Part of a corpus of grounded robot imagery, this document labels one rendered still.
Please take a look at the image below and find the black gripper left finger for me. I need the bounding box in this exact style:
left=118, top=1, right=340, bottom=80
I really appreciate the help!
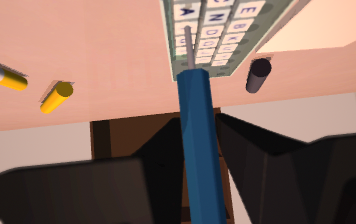
left=0, top=117, right=184, bottom=224

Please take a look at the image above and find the blue stylus with thin white tip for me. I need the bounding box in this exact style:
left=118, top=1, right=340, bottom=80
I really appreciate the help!
left=176, top=26, right=227, bottom=224

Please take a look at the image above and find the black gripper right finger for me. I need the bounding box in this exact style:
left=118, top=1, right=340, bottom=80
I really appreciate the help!
left=215, top=113, right=356, bottom=224

